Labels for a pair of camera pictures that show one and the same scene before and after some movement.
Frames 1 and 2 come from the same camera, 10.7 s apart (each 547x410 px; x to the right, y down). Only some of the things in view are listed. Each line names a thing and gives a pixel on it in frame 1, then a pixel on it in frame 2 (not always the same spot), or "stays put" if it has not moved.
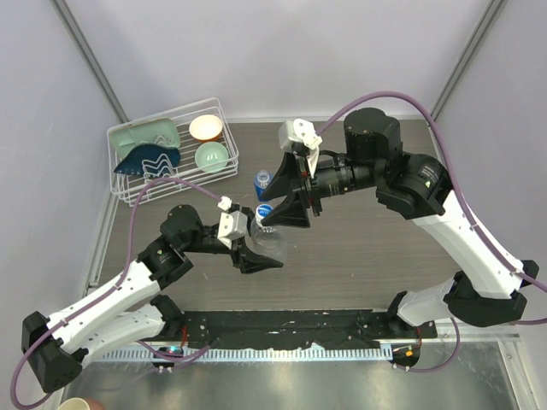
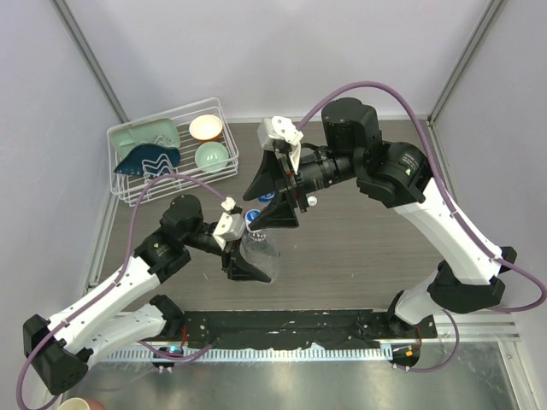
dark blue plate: [149, 160] stays put
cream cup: [74, 403] stays put
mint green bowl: [212, 152] stays put
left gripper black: [248, 261] → [235, 265]
